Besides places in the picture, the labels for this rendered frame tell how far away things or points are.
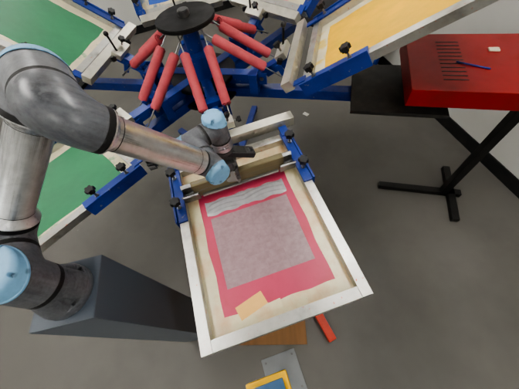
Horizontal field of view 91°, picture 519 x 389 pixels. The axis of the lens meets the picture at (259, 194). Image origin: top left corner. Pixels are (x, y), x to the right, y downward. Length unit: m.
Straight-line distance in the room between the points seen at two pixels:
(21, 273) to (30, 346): 1.90
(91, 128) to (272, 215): 0.73
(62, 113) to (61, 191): 1.06
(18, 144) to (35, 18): 1.60
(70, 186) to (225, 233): 0.86
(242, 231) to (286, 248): 0.19
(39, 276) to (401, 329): 1.85
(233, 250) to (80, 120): 0.69
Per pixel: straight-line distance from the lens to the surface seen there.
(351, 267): 0.96
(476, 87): 1.50
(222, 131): 0.86
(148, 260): 2.28
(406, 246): 2.18
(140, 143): 0.60
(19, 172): 0.75
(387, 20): 1.40
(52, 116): 0.55
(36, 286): 0.81
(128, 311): 1.02
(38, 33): 2.16
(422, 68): 1.53
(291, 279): 0.96
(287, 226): 1.03
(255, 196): 1.10
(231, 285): 0.98
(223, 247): 1.03
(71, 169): 1.65
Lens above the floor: 1.90
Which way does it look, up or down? 58 degrees down
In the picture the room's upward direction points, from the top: 13 degrees counter-clockwise
